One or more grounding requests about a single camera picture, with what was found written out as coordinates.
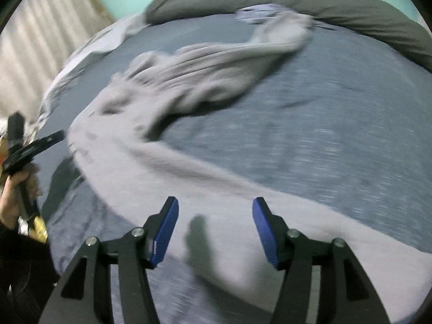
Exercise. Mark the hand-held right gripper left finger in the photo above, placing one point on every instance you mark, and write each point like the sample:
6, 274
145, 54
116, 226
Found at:
167, 229

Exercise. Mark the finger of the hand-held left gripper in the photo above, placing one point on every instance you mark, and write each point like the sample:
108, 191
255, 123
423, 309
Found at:
50, 140

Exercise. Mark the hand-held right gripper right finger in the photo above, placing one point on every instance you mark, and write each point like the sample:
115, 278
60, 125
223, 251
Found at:
265, 233

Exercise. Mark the person's left forearm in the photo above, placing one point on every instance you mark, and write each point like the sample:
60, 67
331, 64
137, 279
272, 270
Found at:
23, 270

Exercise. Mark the person's left hand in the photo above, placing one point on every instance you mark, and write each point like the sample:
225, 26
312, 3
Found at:
8, 202

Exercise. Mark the light grey quilt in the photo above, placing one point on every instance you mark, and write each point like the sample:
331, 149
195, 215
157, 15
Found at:
87, 50

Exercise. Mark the bed with blue-grey sheet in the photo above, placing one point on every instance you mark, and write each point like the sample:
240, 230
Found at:
303, 125

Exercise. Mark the small blue-grey cloth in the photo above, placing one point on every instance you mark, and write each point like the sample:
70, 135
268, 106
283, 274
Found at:
260, 11

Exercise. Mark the dark grey rolled duvet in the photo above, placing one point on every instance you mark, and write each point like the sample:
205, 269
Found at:
337, 10

